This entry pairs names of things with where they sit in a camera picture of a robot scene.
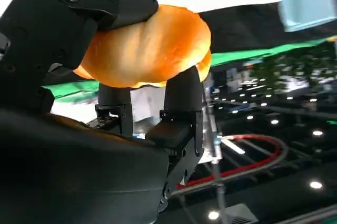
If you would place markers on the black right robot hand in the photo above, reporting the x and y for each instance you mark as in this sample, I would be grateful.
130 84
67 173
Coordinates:
65 163

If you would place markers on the orange white toy bread roll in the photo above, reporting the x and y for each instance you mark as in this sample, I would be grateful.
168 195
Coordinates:
150 50

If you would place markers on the grey metal pole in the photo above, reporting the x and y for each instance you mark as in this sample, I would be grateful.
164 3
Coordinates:
216 155

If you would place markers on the pale green mug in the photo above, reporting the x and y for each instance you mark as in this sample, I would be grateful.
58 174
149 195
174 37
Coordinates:
306 0

